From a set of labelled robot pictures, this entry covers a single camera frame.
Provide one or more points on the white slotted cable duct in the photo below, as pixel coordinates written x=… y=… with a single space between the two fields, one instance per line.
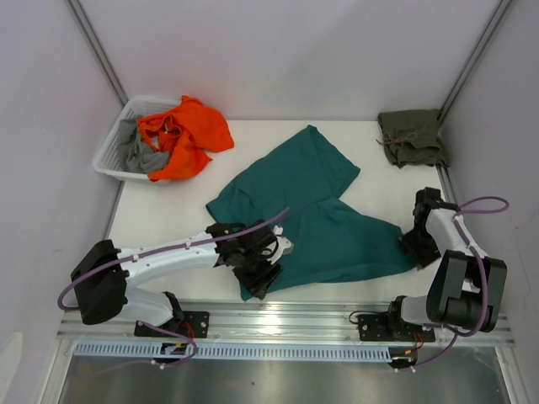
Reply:
x=241 y=351

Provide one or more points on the aluminium corner post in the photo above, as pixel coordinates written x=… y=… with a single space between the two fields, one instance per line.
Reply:
x=501 y=10
x=91 y=37

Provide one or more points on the grey shorts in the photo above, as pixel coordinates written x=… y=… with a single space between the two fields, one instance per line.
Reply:
x=135 y=155

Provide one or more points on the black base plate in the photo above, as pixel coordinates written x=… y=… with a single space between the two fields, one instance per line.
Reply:
x=382 y=327
x=194 y=325

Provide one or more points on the orange shorts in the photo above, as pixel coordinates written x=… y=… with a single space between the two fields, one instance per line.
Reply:
x=188 y=133

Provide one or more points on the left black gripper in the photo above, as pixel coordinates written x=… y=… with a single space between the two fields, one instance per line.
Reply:
x=257 y=284

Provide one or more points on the olive green folded shorts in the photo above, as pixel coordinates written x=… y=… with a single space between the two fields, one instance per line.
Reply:
x=411 y=138

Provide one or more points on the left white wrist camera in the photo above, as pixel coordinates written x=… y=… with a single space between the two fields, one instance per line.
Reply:
x=284 y=245

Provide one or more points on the teal green shorts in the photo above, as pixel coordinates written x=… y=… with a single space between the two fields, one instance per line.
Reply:
x=333 y=243

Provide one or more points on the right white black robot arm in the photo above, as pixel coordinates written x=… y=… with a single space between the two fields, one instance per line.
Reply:
x=466 y=293

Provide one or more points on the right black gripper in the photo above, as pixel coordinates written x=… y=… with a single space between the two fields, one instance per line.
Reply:
x=423 y=256

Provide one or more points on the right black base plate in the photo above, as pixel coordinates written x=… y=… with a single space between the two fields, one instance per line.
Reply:
x=382 y=327

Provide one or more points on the white plastic basket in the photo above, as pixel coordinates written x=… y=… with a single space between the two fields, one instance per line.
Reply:
x=106 y=160

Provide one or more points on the left aluminium corner post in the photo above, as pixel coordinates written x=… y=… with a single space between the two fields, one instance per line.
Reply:
x=91 y=37

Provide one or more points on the right aluminium corner post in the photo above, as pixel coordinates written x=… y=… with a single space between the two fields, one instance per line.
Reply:
x=501 y=10

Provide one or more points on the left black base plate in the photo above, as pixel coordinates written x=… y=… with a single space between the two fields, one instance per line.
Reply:
x=194 y=325

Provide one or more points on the aluminium table edge rail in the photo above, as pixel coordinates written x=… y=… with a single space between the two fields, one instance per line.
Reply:
x=272 y=322

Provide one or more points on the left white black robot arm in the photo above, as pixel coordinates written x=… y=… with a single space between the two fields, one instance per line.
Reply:
x=108 y=280

